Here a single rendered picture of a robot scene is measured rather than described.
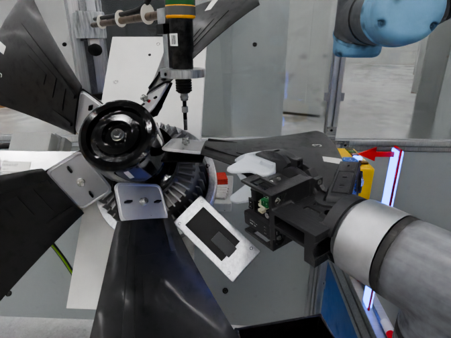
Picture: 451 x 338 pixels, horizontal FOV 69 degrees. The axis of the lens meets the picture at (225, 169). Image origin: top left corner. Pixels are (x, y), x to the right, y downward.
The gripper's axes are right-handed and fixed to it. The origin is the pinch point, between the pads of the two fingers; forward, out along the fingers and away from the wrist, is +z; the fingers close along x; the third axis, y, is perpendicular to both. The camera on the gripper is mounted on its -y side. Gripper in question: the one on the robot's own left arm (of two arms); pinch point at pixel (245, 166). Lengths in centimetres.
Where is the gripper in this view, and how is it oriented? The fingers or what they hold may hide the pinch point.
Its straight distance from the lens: 49.1
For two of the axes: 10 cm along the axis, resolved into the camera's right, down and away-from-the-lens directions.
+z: -5.6, -3.0, 7.7
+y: -8.2, 3.0, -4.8
